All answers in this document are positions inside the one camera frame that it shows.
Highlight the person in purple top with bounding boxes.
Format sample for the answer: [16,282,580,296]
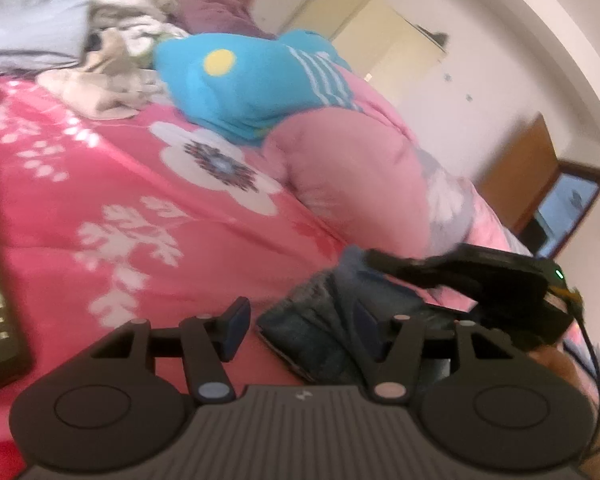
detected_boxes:
[174,0,276,40]

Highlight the beige garment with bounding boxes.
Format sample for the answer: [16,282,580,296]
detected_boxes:
[36,28,171,120]

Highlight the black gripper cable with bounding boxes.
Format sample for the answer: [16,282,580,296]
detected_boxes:
[569,286,600,461]

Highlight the blue denim jeans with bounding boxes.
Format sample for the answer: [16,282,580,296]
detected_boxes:
[256,246,453,385]

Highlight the light blue sweatshirt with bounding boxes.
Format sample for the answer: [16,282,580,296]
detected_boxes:
[0,0,91,74]

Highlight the pink floral duvet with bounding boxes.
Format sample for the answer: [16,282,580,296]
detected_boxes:
[261,70,528,259]

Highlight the right hand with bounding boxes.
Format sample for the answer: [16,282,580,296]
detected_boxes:
[528,346,600,480]

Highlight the brown wooden door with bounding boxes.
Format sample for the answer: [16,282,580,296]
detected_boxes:
[477,114,559,234]

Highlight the red floral bed blanket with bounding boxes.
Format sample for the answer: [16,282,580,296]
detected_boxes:
[0,78,349,379]

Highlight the cream wardrobe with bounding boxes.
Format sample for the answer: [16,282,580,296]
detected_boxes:
[283,0,446,105]

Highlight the white grey patterned blanket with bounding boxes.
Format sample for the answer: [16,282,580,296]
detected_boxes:
[91,0,189,68]

